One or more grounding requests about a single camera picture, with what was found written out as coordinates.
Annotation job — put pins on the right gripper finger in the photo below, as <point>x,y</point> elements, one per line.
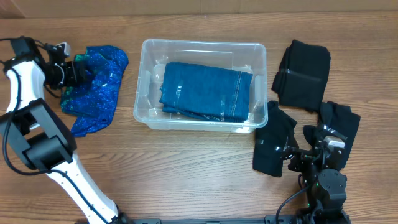
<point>314,135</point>
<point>291,141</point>

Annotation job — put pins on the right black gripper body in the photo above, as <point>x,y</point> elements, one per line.
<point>300,164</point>

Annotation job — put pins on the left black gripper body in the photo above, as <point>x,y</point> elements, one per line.
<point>61,75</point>

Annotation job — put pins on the shiny blue sequin fabric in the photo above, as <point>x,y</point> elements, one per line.
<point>94,102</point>

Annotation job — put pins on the blue denim jeans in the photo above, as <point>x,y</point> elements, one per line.
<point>206,93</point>

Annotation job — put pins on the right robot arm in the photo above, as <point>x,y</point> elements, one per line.
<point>321,180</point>

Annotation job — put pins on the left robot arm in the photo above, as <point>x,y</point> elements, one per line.
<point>35,140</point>

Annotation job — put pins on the black taped garment right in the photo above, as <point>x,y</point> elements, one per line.
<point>338,120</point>

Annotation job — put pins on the large folded black garment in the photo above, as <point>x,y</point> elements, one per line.
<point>302,76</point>

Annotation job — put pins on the clear plastic storage bin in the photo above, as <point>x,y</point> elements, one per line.
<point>157,53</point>

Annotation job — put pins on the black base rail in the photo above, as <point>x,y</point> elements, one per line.
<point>268,219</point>

